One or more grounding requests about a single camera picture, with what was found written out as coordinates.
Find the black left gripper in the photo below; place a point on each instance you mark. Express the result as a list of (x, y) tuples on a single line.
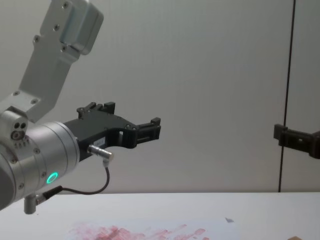
[(100, 130)]

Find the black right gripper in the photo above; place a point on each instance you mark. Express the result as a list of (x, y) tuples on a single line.
[(315, 145)]

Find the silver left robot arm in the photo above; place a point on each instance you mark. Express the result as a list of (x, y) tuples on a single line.
[(37, 150)]

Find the brown cardboard piece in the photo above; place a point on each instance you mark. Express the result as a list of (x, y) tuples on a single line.
[(296, 237)]

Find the white table cloth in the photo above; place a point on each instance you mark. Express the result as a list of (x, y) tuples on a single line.
[(175, 207)]

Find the small dark scrap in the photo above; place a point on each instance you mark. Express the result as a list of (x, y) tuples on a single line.
[(229, 220)]

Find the white paper with red stain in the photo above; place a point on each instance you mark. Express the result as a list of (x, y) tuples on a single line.
[(155, 230)]

